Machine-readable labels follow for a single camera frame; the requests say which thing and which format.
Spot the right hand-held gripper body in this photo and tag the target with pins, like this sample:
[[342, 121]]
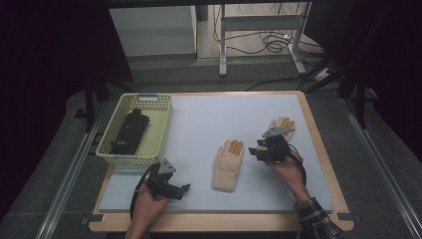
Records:
[[275, 147]]

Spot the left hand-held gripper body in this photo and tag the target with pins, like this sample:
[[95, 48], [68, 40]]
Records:
[[161, 182]]

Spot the cream glove with orange fingers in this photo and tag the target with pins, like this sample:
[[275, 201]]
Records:
[[227, 166], [283, 122]]

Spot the pale green plastic basket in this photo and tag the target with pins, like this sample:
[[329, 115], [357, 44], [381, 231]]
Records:
[[156, 132]]

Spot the black glove with logo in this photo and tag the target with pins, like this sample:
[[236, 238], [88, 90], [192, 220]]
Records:
[[127, 137]]

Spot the person's left hand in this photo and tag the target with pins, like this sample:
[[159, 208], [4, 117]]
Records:
[[147, 204]]

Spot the person's right hand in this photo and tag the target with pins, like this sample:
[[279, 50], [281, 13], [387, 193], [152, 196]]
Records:
[[288, 172]]

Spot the white table mat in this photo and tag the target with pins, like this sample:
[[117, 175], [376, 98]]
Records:
[[199, 132]]

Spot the white power strip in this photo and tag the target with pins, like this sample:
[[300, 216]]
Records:
[[321, 74]]

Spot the black metal stand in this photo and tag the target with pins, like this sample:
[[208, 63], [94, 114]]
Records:
[[89, 106], [360, 99]]

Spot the dark curtain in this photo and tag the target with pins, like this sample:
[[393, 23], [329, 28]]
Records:
[[49, 49], [388, 49]]

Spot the white cabinet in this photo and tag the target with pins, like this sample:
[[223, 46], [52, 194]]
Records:
[[152, 31]]

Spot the black table corner bracket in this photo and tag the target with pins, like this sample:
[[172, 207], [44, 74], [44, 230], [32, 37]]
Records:
[[93, 219], [345, 216]]

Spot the aluminium floor rail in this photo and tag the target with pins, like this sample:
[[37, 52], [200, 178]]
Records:
[[381, 159], [66, 186]]

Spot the grey metal desk frame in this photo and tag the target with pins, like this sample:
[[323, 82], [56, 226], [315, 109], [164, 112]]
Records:
[[260, 23]]

